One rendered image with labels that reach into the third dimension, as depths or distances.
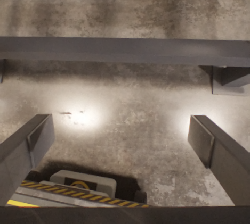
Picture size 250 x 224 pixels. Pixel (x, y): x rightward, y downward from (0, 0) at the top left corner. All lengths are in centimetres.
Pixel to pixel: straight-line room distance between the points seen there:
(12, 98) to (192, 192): 97
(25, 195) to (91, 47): 49
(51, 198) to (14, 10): 99
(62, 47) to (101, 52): 13
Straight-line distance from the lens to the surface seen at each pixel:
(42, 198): 65
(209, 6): 105
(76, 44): 59
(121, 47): 55
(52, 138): 17
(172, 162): 87
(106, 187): 77
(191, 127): 17
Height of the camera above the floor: 84
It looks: 81 degrees down
